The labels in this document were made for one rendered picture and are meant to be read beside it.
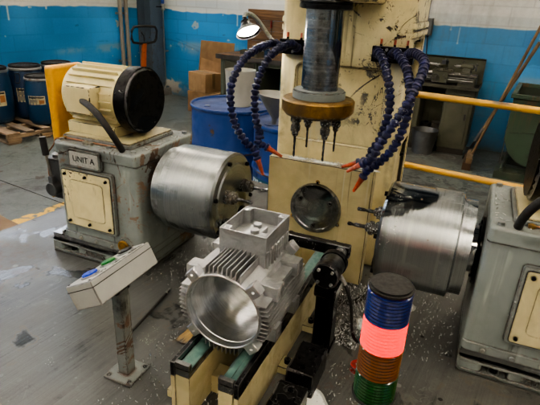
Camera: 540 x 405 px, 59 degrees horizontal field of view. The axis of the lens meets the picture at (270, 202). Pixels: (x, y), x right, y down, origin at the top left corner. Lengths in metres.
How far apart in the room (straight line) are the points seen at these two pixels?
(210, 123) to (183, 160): 1.91
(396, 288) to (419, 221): 0.46
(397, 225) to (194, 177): 0.52
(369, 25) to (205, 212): 0.65
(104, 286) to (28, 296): 0.53
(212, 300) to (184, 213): 0.34
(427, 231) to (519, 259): 0.18
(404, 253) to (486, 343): 0.26
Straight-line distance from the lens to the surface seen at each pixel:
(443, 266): 1.10
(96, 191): 1.41
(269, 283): 0.88
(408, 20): 1.33
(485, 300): 1.12
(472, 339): 1.17
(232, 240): 0.92
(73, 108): 1.44
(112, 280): 0.94
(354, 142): 1.41
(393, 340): 0.67
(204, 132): 3.25
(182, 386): 0.97
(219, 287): 1.04
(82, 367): 1.17
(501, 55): 6.18
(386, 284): 0.65
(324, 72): 1.16
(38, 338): 1.28
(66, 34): 7.59
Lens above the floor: 1.55
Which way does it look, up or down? 23 degrees down
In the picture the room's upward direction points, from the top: 3 degrees clockwise
